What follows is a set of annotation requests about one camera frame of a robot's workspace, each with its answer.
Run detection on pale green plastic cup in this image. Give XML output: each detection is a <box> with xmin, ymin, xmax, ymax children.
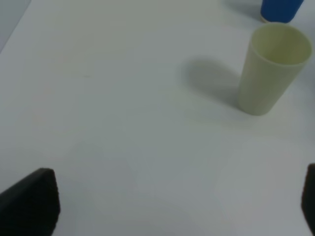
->
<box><xmin>238</xmin><ymin>23</ymin><xmax>313</xmax><ymax>116</ymax></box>

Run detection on blue white paper cup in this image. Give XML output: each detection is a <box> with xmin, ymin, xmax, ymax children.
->
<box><xmin>260</xmin><ymin>0</ymin><xmax>304</xmax><ymax>23</ymax></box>

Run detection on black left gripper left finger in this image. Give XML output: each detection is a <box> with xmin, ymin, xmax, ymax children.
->
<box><xmin>0</xmin><ymin>168</ymin><xmax>61</xmax><ymax>236</ymax></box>

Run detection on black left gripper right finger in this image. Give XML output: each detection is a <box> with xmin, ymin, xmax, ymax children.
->
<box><xmin>301</xmin><ymin>163</ymin><xmax>315</xmax><ymax>235</ymax></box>

